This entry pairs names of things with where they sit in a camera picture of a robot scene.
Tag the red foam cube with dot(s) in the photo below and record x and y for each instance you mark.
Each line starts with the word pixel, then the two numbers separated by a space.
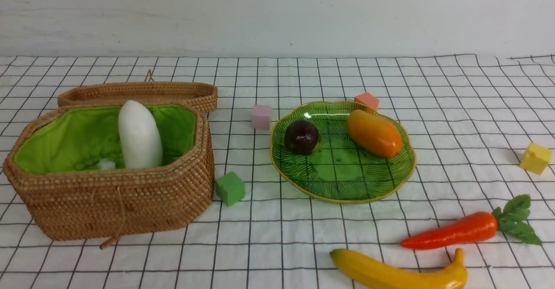
pixel 369 100

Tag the orange plastic carrot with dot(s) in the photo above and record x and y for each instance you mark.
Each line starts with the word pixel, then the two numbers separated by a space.
pixel 480 226

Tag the orange yellow mango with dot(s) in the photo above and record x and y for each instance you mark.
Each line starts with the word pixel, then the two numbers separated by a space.
pixel 374 134

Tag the green glass leaf plate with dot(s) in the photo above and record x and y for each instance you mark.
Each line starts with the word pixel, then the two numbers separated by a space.
pixel 339 170

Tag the woven rattan basket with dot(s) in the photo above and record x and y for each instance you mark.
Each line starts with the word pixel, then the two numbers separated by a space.
pixel 67 166

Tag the pink foam cube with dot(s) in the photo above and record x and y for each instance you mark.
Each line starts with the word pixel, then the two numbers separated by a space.
pixel 261 116

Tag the dark purple mangosteen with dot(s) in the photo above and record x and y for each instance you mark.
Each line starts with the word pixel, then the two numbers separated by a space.
pixel 301 137

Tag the white plastic radish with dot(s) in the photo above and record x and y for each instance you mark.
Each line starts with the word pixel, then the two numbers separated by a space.
pixel 139 137

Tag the yellow plastic banana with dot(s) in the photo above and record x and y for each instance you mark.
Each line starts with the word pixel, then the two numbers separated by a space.
pixel 377 275

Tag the yellow foam cube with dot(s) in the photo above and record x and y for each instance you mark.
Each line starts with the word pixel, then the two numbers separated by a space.
pixel 536 159

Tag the green foam cube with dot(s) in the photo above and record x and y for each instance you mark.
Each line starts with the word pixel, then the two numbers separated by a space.
pixel 230 188

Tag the white grid tablecloth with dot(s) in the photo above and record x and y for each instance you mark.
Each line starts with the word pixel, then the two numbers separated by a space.
pixel 469 119

